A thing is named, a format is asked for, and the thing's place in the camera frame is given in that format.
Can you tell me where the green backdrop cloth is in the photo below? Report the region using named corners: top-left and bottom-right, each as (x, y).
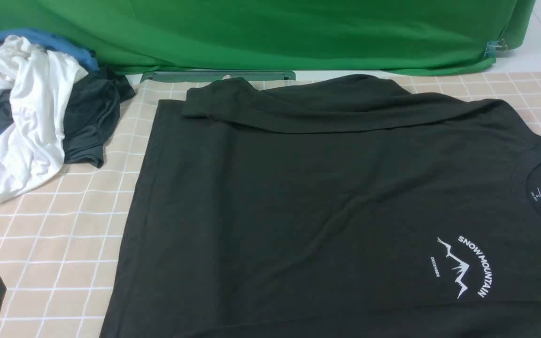
top-left (0, 0), bottom-right (535, 76)

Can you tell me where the white crumpled shirt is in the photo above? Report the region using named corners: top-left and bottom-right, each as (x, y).
top-left (0, 36), bottom-right (88, 203)

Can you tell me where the metal binder clip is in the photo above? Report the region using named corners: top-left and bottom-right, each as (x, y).
top-left (484, 38), bottom-right (508, 58)

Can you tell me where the dark gray long sleeve shirt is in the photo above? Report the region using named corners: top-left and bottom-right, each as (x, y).
top-left (100, 75), bottom-right (541, 338)

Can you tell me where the blue crumpled garment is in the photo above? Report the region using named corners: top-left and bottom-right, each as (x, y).
top-left (0, 28), bottom-right (99, 133)

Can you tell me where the dark gray crumpled garment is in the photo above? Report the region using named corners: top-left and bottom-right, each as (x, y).
top-left (0, 67), bottom-right (136, 168)

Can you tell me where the beige grid tablecloth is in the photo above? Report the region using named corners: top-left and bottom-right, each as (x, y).
top-left (0, 71), bottom-right (541, 338)

